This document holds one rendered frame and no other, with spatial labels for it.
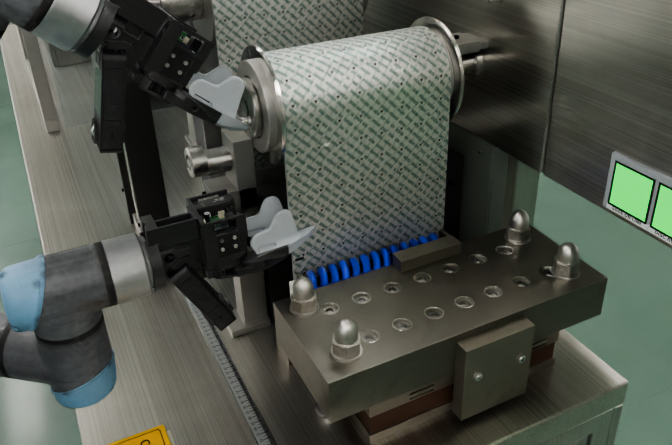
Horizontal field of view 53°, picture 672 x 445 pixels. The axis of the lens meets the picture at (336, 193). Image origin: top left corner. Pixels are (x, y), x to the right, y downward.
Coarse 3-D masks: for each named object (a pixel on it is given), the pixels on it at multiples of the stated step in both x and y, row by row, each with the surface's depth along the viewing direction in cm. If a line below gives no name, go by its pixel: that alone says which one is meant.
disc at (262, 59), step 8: (248, 48) 83; (256, 48) 80; (248, 56) 83; (256, 56) 81; (264, 56) 79; (264, 64) 79; (272, 72) 77; (272, 80) 77; (272, 88) 78; (280, 96) 77; (280, 104) 77; (280, 112) 78; (280, 120) 78; (280, 128) 79; (280, 136) 80; (280, 144) 80; (272, 152) 84; (280, 152) 81; (272, 160) 84; (280, 160) 83
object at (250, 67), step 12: (444, 48) 88; (252, 60) 81; (240, 72) 84; (252, 72) 80; (264, 72) 79; (264, 84) 78; (264, 96) 78; (264, 108) 79; (264, 120) 80; (276, 120) 79; (264, 132) 81; (276, 132) 80; (264, 144) 82
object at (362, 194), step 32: (416, 128) 88; (448, 128) 91; (288, 160) 82; (320, 160) 84; (352, 160) 86; (384, 160) 88; (416, 160) 90; (288, 192) 84; (320, 192) 86; (352, 192) 88; (384, 192) 90; (416, 192) 93; (320, 224) 88; (352, 224) 90; (384, 224) 93; (416, 224) 95; (320, 256) 90; (352, 256) 93
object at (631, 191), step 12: (624, 168) 75; (624, 180) 75; (636, 180) 74; (648, 180) 72; (612, 192) 77; (624, 192) 76; (636, 192) 74; (648, 192) 73; (624, 204) 76; (636, 204) 75; (636, 216) 75
